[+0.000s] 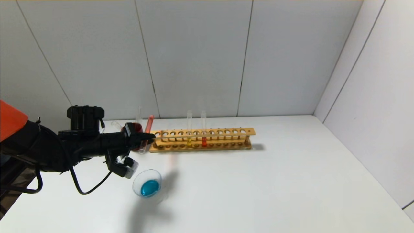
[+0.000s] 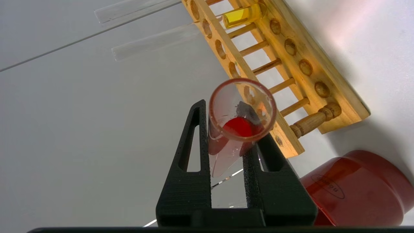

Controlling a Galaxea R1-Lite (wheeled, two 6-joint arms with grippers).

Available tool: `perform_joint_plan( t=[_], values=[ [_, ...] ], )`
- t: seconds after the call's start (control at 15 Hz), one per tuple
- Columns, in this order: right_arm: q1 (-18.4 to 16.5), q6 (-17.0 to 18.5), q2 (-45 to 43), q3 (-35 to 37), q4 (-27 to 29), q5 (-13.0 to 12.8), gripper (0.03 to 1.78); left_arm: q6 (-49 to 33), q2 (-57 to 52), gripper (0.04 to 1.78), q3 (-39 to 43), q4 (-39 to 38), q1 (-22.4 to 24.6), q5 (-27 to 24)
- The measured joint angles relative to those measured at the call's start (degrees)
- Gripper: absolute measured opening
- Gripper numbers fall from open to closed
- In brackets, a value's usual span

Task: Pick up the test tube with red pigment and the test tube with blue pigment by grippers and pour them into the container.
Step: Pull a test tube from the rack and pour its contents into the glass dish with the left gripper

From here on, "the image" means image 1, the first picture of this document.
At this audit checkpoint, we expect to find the test tube with red pigment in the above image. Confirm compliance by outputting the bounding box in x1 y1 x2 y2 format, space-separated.
201 110 208 148

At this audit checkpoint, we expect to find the clear glass dish with spout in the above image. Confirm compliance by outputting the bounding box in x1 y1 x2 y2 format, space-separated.
132 169 169 205

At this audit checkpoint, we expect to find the test tube with yellow pigment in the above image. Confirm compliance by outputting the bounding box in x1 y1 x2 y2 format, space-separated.
186 110 193 148

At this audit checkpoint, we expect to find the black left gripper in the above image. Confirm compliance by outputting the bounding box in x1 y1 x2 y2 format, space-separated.
99 122 156 151

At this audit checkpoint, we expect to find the wooden test tube rack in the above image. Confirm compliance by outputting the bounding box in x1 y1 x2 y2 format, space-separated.
149 128 256 153

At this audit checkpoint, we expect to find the white wrist camera on bracket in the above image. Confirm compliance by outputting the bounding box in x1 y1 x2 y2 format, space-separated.
105 155 139 179

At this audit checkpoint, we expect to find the dark red plastic cup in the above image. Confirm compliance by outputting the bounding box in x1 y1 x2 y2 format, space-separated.
121 122 147 152

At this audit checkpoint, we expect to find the test tube with orange-red pigment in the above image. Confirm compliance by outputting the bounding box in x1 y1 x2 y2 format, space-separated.
138 115 155 155

